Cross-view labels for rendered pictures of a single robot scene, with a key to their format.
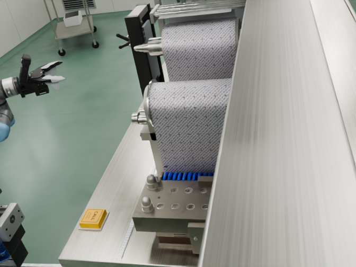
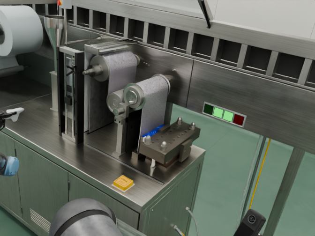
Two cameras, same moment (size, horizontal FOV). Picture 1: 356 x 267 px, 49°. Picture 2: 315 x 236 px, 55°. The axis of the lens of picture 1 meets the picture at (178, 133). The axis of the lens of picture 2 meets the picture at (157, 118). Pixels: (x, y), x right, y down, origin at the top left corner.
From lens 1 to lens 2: 1.56 m
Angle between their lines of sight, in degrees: 65
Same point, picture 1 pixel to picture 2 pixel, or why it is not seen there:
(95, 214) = (123, 179)
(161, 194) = (157, 143)
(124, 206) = (123, 171)
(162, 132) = (145, 110)
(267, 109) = not seen: outside the picture
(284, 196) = not seen: outside the picture
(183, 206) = (172, 141)
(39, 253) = not seen: outside the picture
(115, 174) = (86, 165)
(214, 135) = (161, 104)
